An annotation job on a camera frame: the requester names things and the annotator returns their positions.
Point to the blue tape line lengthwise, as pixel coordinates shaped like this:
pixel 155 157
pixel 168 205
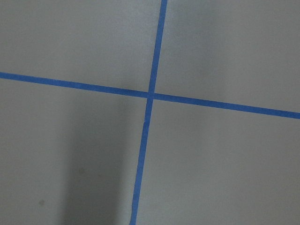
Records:
pixel 147 114

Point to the blue tape line crosswise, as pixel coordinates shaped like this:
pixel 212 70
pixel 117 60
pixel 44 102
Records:
pixel 157 96

